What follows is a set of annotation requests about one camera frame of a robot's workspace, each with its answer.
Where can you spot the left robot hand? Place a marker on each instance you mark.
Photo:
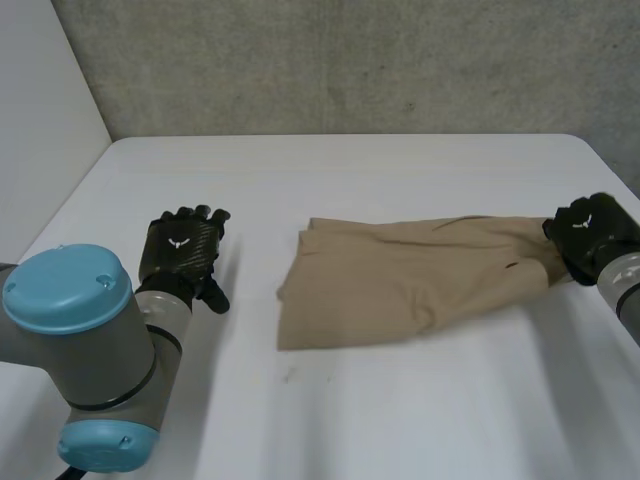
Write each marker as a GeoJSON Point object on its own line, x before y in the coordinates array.
{"type": "Point", "coordinates": [185, 250]}

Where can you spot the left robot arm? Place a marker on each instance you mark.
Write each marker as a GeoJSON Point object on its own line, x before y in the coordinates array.
{"type": "Point", "coordinates": [85, 340]}

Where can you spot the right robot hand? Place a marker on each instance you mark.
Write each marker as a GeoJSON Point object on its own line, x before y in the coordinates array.
{"type": "Point", "coordinates": [585, 235]}

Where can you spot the beige shorts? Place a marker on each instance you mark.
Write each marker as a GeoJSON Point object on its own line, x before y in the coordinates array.
{"type": "Point", "coordinates": [400, 280]}

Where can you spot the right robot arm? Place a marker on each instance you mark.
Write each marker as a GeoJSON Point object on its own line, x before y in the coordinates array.
{"type": "Point", "coordinates": [620, 292]}

